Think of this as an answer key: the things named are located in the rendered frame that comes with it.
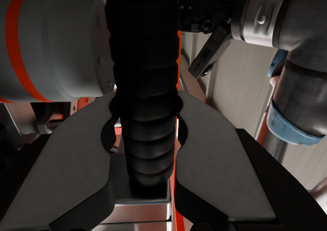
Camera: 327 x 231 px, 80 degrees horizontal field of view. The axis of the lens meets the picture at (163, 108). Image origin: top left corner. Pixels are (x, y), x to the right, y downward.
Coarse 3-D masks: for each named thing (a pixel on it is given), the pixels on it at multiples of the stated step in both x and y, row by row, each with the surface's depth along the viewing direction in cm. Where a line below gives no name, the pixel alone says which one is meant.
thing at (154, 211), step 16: (112, 160) 17; (128, 176) 15; (128, 192) 14; (144, 192) 14; (160, 192) 14; (128, 208) 14; (144, 208) 14; (160, 208) 14; (112, 224) 15; (128, 224) 15; (144, 224) 15; (160, 224) 15
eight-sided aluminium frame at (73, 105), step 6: (54, 102) 49; (60, 102) 52; (66, 102) 49; (72, 102) 49; (48, 108) 48; (54, 108) 49; (60, 108) 52; (66, 108) 48; (72, 108) 49; (54, 114) 49; (60, 114) 52; (66, 114) 48
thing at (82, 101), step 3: (78, 99) 53; (81, 99) 55; (84, 99) 58; (87, 99) 60; (63, 102) 53; (78, 102) 53; (81, 102) 55; (84, 102) 58; (87, 102) 60; (63, 105) 53; (78, 105) 53; (81, 105) 55; (84, 105) 58; (78, 108) 53
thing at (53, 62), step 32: (0, 0) 21; (32, 0) 21; (64, 0) 22; (96, 0) 23; (0, 32) 20; (32, 32) 20; (64, 32) 21; (96, 32) 22; (0, 64) 21; (32, 64) 21; (64, 64) 21; (96, 64) 22; (0, 96) 24; (32, 96) 24; (64, 96) 25; (96, 96) 27
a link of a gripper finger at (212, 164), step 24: (192, 96) 11; (192, 120) 9; (216, 120) 9; (192, 144) 8; (216, 144) 8; (240, 144) 8; (192, 168) 7; (216, 168) 7; (240, 168) 7; (192, 192) 6; (216, 192) 6; (240, 192) 6; (264, 192) 6; (192, 216) 6; (216, 216) 6; (240, 216) 5; (264, 216) 5
